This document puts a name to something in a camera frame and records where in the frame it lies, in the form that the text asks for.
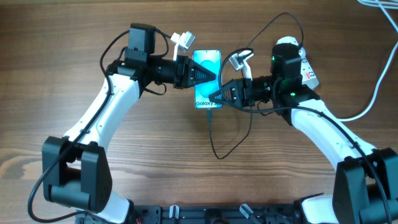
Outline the Galaxy S25 smartphone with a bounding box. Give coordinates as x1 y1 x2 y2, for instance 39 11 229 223
193 50 223 109

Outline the black USB charging cable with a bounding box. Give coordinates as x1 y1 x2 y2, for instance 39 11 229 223
206 11 305 160

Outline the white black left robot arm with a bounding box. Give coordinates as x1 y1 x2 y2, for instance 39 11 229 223
31 23 216 223

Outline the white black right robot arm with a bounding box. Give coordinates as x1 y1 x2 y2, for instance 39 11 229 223
210 43 397 223

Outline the white power strip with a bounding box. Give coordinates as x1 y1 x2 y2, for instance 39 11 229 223
276 36 320 90

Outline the white power strip cord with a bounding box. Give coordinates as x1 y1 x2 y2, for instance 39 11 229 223
337 0 398 123

